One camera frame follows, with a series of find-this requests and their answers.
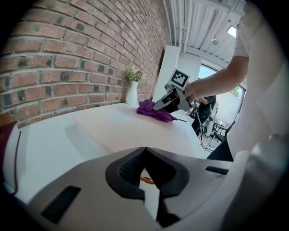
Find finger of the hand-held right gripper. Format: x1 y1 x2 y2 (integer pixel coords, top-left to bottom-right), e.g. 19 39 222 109
152 91 176 111
161 98 182 113

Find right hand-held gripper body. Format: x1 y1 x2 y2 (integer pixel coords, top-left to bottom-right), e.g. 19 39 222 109
164 69 197 112

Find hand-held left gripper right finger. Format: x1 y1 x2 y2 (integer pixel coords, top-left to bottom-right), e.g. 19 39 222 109
144 146 233 228

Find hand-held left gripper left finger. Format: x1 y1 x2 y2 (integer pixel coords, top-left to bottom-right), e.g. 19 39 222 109
27 146 163 231

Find purple cloth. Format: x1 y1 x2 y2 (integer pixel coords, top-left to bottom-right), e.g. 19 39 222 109
136 99 188 123

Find person's right forearm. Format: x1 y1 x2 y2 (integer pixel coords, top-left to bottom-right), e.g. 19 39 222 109
184 53 250 102

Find white leaning panel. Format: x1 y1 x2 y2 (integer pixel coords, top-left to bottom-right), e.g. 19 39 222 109
150 45 181 105

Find white vase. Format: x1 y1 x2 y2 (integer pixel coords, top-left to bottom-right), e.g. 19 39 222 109
125 81 139 106

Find pink and green flowers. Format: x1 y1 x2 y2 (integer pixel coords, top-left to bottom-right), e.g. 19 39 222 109
125 67 145 83

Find ceiling light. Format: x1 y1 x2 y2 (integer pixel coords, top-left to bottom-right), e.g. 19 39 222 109
226 25 237 38

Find person's white shirt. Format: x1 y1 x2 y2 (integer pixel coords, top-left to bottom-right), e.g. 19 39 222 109
225 0 289 158

